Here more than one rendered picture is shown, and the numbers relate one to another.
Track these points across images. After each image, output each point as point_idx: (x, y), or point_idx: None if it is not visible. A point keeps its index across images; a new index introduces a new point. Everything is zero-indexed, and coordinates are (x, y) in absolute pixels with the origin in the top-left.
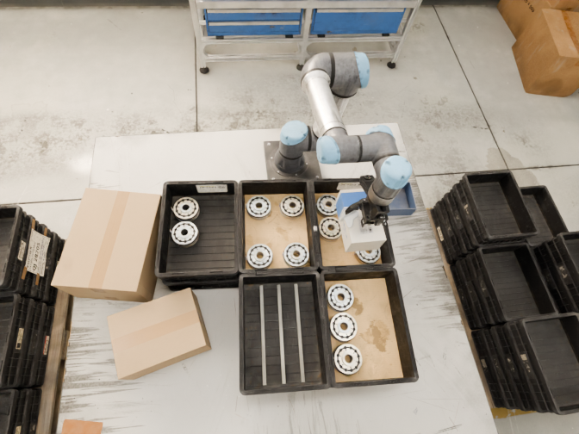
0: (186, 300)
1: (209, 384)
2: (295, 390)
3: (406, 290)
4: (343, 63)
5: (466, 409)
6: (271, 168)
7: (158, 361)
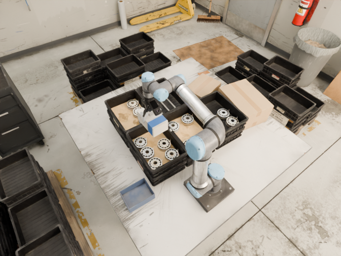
0: (201, 95)
1: None
2: None
3: (112, 152)
4: (204, 131)
5: (76, 122)
6: None
7: (195, 80)
